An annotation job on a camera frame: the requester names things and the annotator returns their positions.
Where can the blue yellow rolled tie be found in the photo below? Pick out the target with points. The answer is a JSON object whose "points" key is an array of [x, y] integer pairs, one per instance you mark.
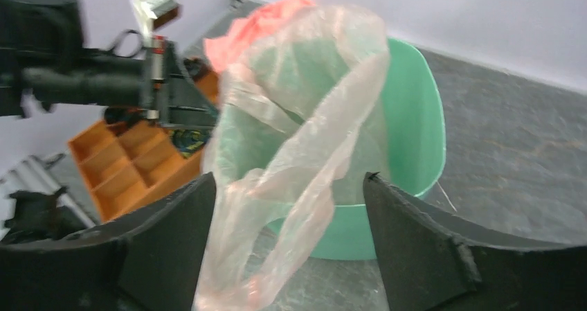
{"points": [[188, 142]]}

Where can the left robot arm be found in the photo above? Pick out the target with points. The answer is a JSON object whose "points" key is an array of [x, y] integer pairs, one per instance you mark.
{"points": [[43, 55]]}

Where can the green plastic trash bin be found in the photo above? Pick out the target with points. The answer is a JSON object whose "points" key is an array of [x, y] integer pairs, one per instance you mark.
{"points": [[414, 121]]}

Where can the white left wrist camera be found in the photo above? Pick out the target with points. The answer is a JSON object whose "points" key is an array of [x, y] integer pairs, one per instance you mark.
{"points": [[153, 14]]}

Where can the orange wooden divided tray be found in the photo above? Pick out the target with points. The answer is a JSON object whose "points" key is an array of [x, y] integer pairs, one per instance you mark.
{"points": [[125, 168]]}

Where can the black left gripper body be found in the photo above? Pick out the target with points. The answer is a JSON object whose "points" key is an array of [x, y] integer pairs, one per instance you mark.
{"points": [[157, 84]]}

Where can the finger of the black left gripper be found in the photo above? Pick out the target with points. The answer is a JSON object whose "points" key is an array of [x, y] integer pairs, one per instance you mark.
{"points": [[186, 107]]}

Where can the salmon pink cloth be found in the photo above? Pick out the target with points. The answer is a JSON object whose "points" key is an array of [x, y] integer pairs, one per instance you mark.
{"points": [[243, 31]]}

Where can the pink plastic trash bag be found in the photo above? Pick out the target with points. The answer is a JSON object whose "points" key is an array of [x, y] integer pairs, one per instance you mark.
{"points": [[301, 123]]}

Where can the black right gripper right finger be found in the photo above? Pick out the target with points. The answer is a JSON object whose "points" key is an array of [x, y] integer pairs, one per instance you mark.
{"points": [[430, 259]]}

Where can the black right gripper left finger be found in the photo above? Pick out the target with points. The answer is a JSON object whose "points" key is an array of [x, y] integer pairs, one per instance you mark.
{"points": [[148, 259]]}

